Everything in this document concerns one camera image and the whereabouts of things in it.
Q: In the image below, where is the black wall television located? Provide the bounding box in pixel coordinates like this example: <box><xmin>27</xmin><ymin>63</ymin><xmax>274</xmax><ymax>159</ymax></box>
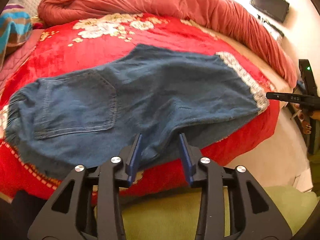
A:
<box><xmin>250</xmin><ymin>0</ymin><xmax>290</xmax><ymax>23</ymax></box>

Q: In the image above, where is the cream bed sheet mattress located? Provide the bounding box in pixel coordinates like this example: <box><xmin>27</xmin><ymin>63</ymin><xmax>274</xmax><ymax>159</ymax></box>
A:
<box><xmin>181</xmin><ymin>20</ymin><xmax>312</xmax><ymax>192</ymax></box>

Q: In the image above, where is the green fleece jacket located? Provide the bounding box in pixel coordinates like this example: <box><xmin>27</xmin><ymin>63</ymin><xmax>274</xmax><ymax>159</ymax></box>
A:
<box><xmin>93</xmin><ymin>152</ymin><xmax>320</xmax><ymax>240</ymax></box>

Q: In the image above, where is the striped blue brown towel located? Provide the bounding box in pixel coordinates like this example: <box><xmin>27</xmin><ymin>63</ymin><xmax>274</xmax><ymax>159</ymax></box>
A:
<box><xmin>1</xmin><ymin>4</ymin><xmax>33</xmax><ymax>67</ymax></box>

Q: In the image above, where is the pink quilted pillow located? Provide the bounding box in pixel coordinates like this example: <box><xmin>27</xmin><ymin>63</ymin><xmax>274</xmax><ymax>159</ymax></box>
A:
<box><xmin>1</xmin><ymin>29</ymin><xmax>43</xmax><ymax>93</ymax></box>

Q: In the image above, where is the rust red rolled duvet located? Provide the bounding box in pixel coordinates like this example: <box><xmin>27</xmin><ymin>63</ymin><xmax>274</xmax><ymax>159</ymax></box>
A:
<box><xmin>37</xmin><ymin>0</ymin><xmax>298</xmax><ymax>88</ymax></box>

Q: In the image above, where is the red floral blanket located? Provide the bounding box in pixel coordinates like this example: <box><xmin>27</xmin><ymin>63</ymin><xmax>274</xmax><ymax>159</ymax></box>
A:
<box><xmin>1</xmin><ymin>14</ymin><xmax>271</xmax><ymax>199</ymax></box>

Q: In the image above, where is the person's right hand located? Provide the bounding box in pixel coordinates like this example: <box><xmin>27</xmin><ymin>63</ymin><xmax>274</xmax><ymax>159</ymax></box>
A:
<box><xmin>295</xmin><ymin>103</ymin><xmax>320</xmax><ymax>134</ymax></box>

